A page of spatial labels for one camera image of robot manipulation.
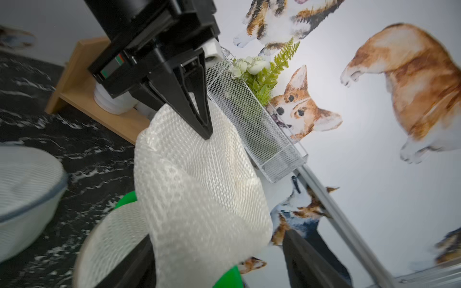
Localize green plastic basket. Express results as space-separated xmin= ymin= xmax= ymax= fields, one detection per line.
xmin=113 ymin=190 xmax=244 ymax=288

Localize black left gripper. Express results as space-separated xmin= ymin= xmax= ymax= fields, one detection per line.
xmin=86 ymin=1 xmax=220 ymax=140

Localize wooden shelf stand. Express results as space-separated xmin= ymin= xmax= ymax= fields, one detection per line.
xmin=44 ymin=36 xmax=152 ymax=145

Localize artificial fern and white flowers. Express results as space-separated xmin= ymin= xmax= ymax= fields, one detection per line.
xmin=229 ymin=38 xmax=300 ymax=106

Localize white plant pot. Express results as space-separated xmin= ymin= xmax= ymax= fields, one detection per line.
xmin=94 ymin=83 xmax=139 ymax=115

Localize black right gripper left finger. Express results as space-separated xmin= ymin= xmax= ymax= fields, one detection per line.
xmin=96 ymin=235 xmax=157 ymax=288

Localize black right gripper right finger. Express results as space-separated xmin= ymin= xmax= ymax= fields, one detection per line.
xmin=282 ymin=230 xmax=351 ymax=288

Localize white wire wall basket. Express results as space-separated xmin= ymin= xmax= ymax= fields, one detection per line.
xmin=206 ymin=48 xmax=307 ymax=183

